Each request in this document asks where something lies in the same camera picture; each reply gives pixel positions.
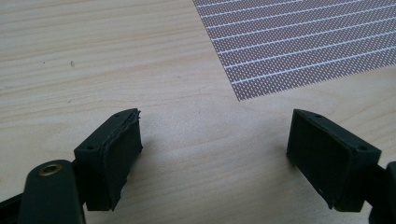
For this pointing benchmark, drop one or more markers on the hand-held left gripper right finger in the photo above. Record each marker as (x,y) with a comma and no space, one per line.
(323,158)

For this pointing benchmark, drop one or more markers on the striped grey placemat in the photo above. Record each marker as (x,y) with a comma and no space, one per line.
(299,43)

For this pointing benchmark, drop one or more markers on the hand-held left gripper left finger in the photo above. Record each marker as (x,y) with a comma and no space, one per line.
(107,161)

